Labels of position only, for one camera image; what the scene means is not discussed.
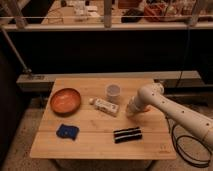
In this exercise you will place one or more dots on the orange ceramic bowl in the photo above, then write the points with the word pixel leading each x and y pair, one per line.
pixel 65 101

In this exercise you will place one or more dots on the black object on shelf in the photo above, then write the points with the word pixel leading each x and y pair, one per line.
pixel 132 16

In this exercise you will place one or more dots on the clear plastic cup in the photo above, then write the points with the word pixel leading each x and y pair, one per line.
pixel 113 93

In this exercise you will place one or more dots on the blue cloth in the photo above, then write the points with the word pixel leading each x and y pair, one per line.
pixel 67 131

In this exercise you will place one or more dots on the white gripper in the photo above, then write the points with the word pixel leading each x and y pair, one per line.
pixel 129 112

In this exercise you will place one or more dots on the grey metal rail base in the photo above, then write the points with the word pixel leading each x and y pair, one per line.
pixel 185 79

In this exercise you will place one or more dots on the red basket on shelf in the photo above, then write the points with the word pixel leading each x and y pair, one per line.
pixel 160 12

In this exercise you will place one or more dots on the white tube with cap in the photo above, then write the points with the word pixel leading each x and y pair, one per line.
pixel 104 106

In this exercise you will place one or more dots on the wooden table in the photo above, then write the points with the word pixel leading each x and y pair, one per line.
pixel 95 139

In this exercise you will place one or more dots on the diagonal metal pole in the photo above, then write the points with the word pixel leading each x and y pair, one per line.
pixel 26 69

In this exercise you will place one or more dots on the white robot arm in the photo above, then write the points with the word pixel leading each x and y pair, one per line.
pixel 195 123

